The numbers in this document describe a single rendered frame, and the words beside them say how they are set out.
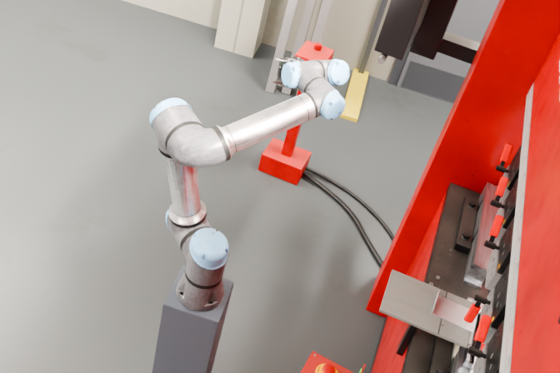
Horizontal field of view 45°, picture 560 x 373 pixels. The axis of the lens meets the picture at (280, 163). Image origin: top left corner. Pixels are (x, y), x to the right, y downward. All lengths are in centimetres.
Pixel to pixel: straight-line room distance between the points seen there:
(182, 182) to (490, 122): 125
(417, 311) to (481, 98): 93
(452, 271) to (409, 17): 97
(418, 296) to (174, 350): 81
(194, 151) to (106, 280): 159
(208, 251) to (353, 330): 141
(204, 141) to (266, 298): 164
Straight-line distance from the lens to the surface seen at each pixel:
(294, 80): 188
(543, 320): 137
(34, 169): 376
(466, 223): 258
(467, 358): 200
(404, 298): 205
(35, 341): 301
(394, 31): 269
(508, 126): 265
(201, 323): 214
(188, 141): 172
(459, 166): 276
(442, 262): 242
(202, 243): 200
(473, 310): 182
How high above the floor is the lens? 242
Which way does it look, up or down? 37 degrees down
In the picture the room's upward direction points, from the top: 15 degrees clockwise
